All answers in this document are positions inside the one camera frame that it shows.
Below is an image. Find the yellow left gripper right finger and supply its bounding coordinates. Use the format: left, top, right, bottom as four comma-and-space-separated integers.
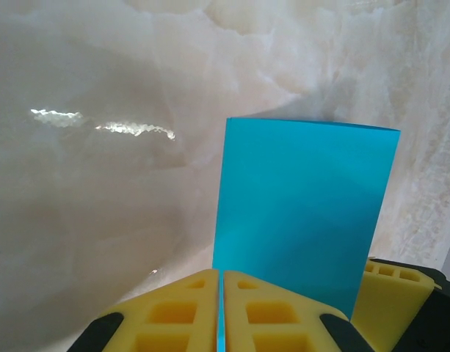
223, 270, 376, 352

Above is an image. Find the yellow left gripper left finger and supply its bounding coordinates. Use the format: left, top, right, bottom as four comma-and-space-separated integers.
68, 268, 220, 352

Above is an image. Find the teal cloth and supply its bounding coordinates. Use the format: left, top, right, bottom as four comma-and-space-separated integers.
211, 117, 402, 352

